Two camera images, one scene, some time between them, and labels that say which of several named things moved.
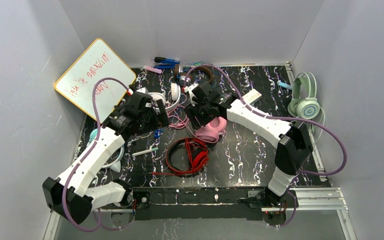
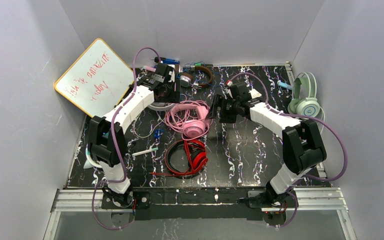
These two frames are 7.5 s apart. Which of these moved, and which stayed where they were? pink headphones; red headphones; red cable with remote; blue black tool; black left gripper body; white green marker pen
Moved: black left gripper body; pink headphones
Stayed: blue black tool; red cable with remote; white green marker pen; red headphones
